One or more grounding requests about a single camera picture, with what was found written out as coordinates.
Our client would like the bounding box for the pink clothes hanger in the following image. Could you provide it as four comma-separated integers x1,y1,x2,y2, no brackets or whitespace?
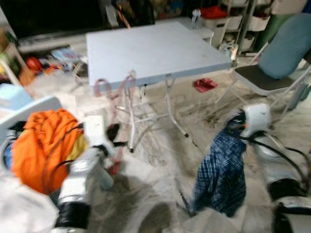
93,70,138,176

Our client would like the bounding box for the blue plaid shirt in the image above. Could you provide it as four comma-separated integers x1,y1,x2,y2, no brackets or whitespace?
189,127,248,217

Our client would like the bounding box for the orange t-shirt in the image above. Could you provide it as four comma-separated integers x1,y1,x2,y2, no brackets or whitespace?
10,108,90,195

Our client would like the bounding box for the yellow shirt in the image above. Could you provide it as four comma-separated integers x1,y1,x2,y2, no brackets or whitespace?
72,136,89,161

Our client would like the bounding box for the grey white folding chair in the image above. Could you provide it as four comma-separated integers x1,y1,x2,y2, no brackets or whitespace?
214,39,311,112

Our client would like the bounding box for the printed plastic packet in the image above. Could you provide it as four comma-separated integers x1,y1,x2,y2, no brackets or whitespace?
224,43,240,64

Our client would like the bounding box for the white child's chair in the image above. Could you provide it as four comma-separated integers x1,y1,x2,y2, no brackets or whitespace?
0,95,115,192

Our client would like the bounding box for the grey folding table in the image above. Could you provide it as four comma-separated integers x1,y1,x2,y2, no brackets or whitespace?
86,20,233,153

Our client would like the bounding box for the colourful baby bouncer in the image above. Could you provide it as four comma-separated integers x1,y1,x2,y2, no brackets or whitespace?
51,47,81,63

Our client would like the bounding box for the light blue cushion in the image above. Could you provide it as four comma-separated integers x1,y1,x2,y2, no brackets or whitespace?
258,13,311,80

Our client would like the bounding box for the black printed shirt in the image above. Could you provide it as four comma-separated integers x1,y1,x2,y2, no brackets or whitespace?
9,121,27,139

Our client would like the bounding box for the white storage bin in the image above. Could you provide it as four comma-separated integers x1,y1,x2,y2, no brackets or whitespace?
209,17,243,31

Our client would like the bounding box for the orange bag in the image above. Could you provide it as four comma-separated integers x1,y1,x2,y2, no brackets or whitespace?
18,68,35,87

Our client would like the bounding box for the red ball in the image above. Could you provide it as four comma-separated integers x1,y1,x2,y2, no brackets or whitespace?
25,57,43,72

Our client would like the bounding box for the light blue plastic box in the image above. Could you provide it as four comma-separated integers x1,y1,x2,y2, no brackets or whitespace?
0,83,35,111

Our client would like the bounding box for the bright red folded cloth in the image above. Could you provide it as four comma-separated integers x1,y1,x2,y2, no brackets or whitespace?
199,6,229,20

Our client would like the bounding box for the clear spray bottle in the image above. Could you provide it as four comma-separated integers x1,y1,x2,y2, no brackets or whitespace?
191,9,202,27

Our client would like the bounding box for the black television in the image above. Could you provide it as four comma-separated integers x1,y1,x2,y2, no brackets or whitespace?
0,0,105,39

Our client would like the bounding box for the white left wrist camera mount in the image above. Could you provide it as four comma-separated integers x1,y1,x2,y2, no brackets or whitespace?
83,115,111,152

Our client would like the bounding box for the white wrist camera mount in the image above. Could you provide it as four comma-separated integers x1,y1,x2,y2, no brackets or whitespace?
242,103,272,138
83,115,111,152

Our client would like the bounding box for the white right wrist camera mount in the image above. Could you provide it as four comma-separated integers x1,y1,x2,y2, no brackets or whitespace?
242,103,272,138

